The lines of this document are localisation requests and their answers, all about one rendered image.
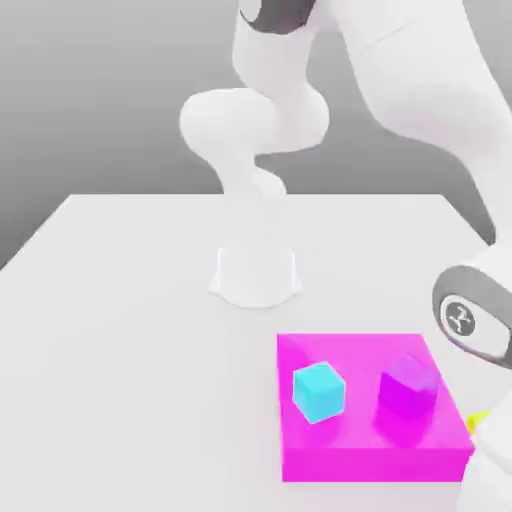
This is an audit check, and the small cyan cube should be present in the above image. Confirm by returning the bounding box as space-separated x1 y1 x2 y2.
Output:
292 361 346 425

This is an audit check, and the small purple cube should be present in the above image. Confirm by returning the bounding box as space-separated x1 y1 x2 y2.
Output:
373 353 442 449

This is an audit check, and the small yellow cube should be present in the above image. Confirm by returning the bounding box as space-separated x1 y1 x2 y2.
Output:
466 410 492 436

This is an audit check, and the large magenta box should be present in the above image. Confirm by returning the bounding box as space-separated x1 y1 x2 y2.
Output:
276 332 476 484

